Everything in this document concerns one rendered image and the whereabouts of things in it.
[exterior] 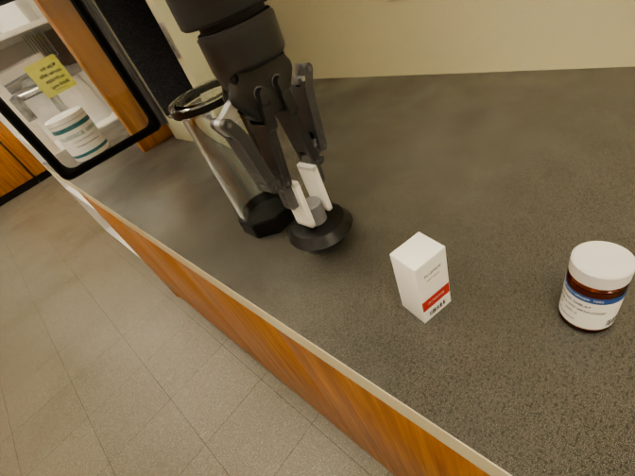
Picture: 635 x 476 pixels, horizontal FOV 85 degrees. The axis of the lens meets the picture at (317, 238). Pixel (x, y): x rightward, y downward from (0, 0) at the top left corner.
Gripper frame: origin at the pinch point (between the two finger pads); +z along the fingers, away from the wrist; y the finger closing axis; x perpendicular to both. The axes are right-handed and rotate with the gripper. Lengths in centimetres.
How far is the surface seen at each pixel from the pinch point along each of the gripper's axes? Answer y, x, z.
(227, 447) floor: 39, -56, 103
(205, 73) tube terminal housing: -21, -48, -8
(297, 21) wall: -61, -57, -6
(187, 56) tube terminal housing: -19, -48, -13
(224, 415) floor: 33, -67, 104
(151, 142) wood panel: -12, -85, 8
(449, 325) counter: 3.5, 19.8, 9.7
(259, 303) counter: 12.3, -2.5, 9.7
